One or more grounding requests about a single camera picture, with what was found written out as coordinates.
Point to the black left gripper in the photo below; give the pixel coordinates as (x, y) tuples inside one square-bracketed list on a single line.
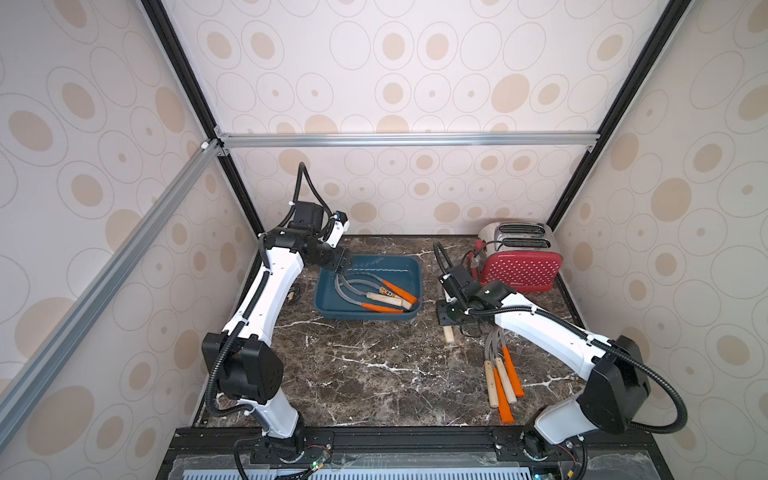
[(335, 260)]

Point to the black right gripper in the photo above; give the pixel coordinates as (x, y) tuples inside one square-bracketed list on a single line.
[(451, 285)]

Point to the wooden handled labelled sickle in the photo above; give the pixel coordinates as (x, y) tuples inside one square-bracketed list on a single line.
[(380, 297)]

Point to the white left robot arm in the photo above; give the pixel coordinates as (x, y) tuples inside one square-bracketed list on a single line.
[(244, 373)]

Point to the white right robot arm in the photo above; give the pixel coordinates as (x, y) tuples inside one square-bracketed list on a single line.
[(618, 382)]

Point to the teal plastic storage box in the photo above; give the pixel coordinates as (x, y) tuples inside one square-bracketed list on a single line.
[(335, 302)]

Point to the red polka dot toaster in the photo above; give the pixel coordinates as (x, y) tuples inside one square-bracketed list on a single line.
[(521, 254)]

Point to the horizontal aluminium frame bar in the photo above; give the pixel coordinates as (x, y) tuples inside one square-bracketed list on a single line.
[(425, 139)]

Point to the diagonal aluminium frame bar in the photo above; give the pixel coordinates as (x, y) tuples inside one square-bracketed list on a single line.
[(43, 368)]

